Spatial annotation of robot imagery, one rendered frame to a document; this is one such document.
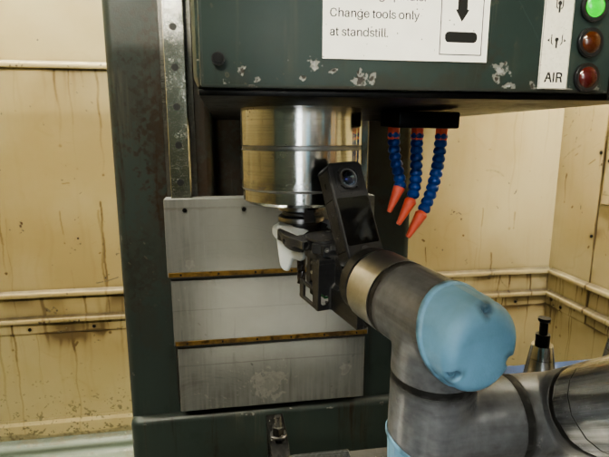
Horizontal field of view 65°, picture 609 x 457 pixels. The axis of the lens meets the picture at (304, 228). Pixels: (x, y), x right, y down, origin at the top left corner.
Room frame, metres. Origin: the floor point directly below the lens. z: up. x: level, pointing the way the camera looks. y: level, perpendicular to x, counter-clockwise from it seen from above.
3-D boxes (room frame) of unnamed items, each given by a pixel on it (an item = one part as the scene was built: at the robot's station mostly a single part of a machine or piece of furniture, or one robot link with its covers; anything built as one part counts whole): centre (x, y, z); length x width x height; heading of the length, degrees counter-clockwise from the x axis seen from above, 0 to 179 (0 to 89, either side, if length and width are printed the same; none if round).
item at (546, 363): (0.56, -0.30, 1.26); 0.04 x 0.04 x 0.07
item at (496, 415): (0.39, -0.13, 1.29); 0.11 x 0.08 x 0.11; 97
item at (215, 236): (1.08, 0.07, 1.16); 0.48 x 0.05 x 0.51; 99
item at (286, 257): (0.61, 0.02, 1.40); 0.09 x 0.03 x 0.06; 38
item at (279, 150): (0.65, 0.00, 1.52); 0.16 x 0.16 x 0.12
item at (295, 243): (0.57, 0.00, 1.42); 0.09 x 0.05 x 0.02; 38
